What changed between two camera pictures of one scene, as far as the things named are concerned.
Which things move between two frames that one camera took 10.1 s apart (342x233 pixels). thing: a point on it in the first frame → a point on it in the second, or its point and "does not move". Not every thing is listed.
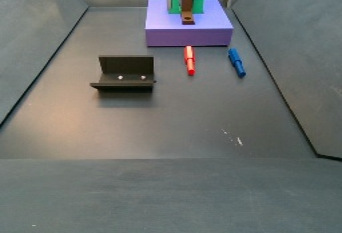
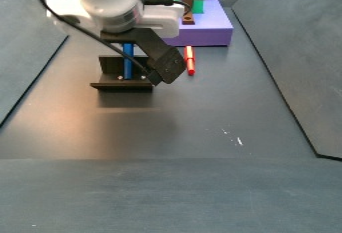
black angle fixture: [127, 74] does not move
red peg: [190, 58] does not move
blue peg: [238, 64] → [128, 49]
